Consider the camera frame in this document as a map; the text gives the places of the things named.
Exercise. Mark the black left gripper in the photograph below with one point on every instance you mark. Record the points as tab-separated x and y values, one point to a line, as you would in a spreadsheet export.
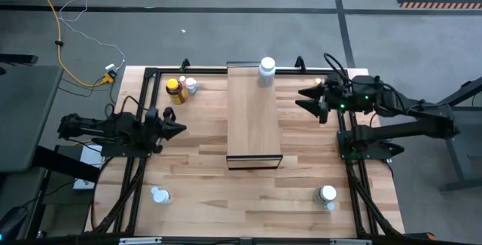
155	130

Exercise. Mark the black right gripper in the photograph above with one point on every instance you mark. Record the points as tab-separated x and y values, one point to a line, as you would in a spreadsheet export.
339	92

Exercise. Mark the amber bottle yellow cap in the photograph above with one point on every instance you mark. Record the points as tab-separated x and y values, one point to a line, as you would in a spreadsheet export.
176	92

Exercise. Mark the small white medicine bottle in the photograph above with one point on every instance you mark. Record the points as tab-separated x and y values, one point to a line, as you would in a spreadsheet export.
191	85

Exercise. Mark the tiny pink vial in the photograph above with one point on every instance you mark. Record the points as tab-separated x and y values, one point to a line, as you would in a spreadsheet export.
182	79

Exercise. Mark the tiny white-capped vial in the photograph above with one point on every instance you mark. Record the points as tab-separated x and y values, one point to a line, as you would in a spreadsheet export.
154	190

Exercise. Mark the green bottle white cap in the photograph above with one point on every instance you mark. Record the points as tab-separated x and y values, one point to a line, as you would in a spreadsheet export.
327	193

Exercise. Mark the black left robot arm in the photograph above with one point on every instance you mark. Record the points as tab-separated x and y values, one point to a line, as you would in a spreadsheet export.
113	124

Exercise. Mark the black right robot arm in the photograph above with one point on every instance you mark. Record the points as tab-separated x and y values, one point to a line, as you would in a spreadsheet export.
414	124

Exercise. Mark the tall white medicine bottle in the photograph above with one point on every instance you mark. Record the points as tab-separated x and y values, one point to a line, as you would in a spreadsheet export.
266	72

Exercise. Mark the yellow plug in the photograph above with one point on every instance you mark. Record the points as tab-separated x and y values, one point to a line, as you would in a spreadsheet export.
109	76

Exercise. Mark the white power box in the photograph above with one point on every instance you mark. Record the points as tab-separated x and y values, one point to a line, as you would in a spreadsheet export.
90	156

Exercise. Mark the white power adapter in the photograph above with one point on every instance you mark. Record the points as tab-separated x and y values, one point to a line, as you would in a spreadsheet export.
110	66

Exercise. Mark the black desk beam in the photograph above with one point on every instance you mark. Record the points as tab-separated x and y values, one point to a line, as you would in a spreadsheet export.
64	164

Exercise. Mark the grey desk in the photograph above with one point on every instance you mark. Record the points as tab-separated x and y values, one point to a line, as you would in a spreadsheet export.
26	117

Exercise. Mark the black table stand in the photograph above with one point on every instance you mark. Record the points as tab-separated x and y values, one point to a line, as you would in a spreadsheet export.
455	162

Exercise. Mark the black flat bar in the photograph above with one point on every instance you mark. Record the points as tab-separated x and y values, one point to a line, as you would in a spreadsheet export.
17	59

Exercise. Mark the black device blue light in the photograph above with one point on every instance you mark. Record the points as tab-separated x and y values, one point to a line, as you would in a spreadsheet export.
13	220

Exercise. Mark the black frame clamp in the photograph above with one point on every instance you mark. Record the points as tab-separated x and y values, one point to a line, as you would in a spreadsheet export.
300	63
185	64

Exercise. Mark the black aluminium table frame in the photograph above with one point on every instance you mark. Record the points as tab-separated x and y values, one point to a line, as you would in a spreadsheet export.
196	71

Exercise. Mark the wooden shelf black metal frame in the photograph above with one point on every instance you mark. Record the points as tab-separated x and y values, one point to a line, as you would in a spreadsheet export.
252	124

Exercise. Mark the silver bracket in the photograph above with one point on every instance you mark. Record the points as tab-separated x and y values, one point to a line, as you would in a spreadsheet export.
350	242
140	241

